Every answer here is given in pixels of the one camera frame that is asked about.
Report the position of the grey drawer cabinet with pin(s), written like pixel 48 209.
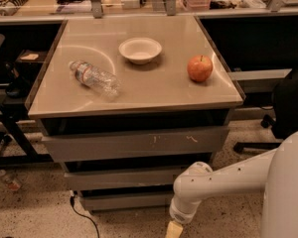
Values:
pixel 158 95

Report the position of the black table frame left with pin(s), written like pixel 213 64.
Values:
pixel 13 132

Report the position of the red apple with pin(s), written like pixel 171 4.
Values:
pixel 200 68

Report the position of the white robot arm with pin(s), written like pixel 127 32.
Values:
pixel 275 172

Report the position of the black office chair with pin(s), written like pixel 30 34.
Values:
pixel 285 106

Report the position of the small bottle on floor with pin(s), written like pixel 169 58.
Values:
pixel 9 180

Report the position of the grey top drawer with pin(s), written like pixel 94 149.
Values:
pixel 134 144

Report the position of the grey middle drawer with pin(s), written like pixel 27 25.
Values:
pixel 123 178

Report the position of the grey bottom drawer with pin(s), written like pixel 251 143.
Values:
pixel 125 201

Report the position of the white paper bowl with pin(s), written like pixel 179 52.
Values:
pixel 140 50

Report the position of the grey drawer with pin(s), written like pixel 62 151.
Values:
pixel 134 144
pixel 123 178
pixel 125 201

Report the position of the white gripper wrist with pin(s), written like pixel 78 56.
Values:
pixel 179 215

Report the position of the clear plastic water bottle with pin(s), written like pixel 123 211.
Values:
pixel 97 79

